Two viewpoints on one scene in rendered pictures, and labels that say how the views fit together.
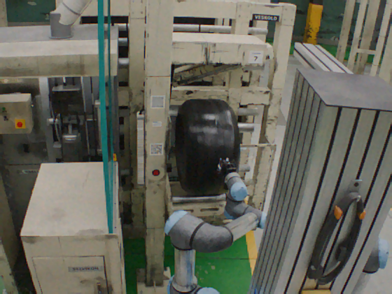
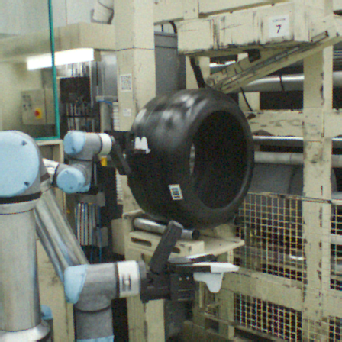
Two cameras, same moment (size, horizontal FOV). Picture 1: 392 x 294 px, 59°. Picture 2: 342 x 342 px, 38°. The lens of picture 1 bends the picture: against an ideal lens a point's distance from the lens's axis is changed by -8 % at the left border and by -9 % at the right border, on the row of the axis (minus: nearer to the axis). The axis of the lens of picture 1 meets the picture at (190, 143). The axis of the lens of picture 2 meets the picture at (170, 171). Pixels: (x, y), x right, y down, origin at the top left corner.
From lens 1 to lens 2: 206 cm
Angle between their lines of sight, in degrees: 55
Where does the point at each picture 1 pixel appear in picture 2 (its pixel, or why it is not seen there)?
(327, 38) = not seen: outside the picture
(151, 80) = (119, 56)
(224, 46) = (235, 18)
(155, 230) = not seen: hidden behind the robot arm
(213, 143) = (146, 123)
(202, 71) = (237, 69)
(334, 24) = not seen: outside the picture
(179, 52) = (187, 36)
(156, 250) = (137, 320)
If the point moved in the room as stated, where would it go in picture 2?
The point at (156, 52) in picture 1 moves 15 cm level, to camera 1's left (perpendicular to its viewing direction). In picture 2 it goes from (120, 20) to (104, 25)
